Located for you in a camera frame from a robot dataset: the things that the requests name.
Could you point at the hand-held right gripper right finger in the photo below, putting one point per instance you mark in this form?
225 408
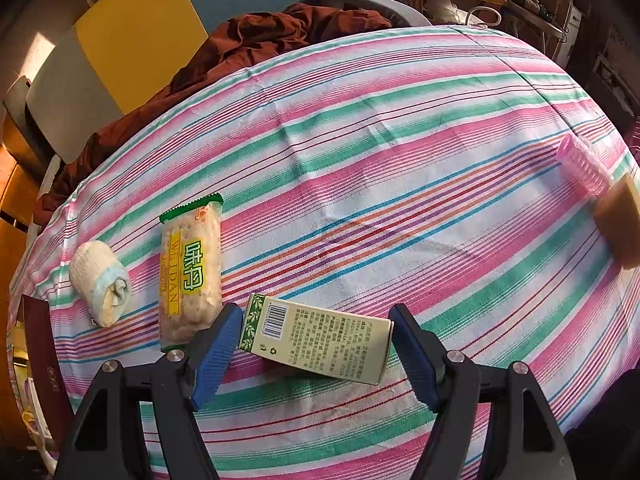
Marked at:
425 367

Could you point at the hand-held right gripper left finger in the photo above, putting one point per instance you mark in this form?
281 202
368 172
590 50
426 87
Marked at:
215 355

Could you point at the green carton box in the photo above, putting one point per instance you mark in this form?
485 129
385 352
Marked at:
320 335

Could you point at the gold tin box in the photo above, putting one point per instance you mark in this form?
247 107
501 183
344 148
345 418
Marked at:
42 360

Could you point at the green cracker packet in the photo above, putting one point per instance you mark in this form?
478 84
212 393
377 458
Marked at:
190 270

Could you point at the rolled white towel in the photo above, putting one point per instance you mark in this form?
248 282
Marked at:
100 280

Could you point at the striped bedsheet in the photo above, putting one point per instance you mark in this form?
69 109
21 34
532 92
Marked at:
375 160

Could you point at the yellow sponge block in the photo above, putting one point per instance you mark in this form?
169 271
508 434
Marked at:
622 217

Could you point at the wooden wardrobe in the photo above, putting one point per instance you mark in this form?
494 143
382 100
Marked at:
10 200

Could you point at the pink hair roller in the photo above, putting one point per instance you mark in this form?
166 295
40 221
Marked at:
582 162

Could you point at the brown red blanket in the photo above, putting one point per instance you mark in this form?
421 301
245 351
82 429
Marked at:
250 45

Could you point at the grey yellow blue headboard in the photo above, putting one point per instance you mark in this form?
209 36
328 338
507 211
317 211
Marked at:
140 35

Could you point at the cluttered shelf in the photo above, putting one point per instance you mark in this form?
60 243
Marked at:
565 10

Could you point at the grey bed frame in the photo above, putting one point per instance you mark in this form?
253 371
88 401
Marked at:
370 2

